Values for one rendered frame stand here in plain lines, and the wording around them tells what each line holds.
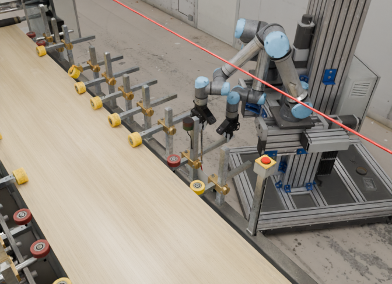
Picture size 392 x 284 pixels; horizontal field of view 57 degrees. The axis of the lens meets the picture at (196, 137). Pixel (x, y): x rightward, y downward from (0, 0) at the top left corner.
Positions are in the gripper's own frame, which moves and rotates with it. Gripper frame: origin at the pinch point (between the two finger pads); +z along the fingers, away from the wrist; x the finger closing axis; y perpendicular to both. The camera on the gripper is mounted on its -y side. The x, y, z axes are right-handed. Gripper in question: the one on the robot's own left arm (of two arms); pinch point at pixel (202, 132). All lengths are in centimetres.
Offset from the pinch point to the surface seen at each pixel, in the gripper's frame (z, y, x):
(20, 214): 7, 10, 106
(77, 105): 8, 84, 42
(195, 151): 4.3, -7.4, 11.3
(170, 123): -1.1, 17.6, 11.1
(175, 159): 8.3, -2.5, 22.1
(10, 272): -13, -34, 119
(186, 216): 9, -39, 42
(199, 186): 8.4, -28.1, 24.7
